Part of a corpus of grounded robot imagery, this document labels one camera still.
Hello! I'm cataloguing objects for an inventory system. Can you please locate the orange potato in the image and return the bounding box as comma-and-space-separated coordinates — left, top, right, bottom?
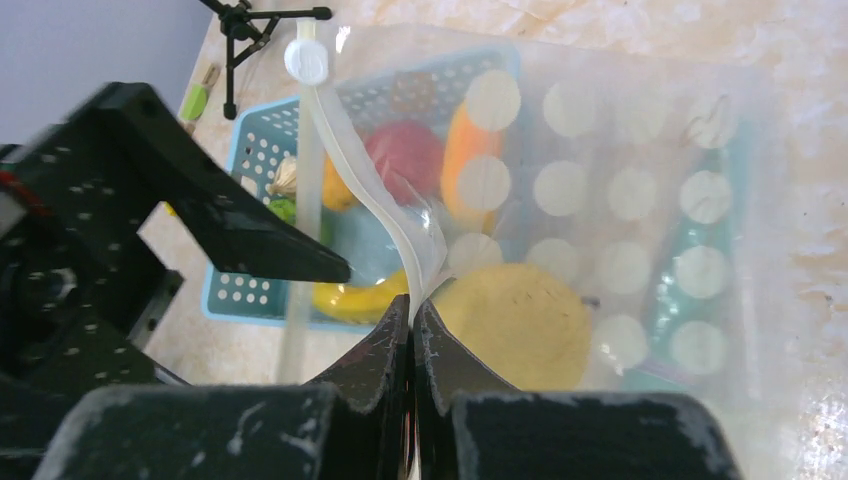
322, 155, 359, 212

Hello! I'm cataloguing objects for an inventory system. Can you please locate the green wooden stick toy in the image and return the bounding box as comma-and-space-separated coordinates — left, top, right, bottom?
179, 64, 221, 135

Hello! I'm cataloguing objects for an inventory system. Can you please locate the red apple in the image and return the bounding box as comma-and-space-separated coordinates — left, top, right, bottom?
365, 120, 444, 205

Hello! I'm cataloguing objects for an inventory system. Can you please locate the blue microphone on tripod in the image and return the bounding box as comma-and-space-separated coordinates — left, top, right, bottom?
200, 0, 333, 120

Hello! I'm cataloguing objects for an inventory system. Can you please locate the clear zip top bag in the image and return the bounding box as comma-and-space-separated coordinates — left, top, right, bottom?
284, 21, 798, 423

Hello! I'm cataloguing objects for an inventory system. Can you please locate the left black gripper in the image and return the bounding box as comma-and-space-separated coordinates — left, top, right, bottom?
1, 82, 351, 479

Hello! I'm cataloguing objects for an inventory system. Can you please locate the yellow banana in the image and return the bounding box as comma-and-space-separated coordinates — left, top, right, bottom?
312, 270, 408, 324

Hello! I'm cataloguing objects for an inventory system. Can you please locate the orange yellow mango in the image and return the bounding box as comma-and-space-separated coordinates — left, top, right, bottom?
440, 102, 508, 233

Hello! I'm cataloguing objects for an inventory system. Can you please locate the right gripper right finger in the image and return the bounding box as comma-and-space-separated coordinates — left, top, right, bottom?
412, 303, 742, 479

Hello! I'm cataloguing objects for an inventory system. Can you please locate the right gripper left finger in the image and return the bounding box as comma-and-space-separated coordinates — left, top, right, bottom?
35, 295, 411, 479

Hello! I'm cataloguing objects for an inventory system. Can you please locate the beige garlic bulb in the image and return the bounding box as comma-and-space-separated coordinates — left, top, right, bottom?
268, 156, 297, 197

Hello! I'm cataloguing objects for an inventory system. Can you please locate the light blue plastic basket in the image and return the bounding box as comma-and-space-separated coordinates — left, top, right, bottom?
201, 47, 518, 327

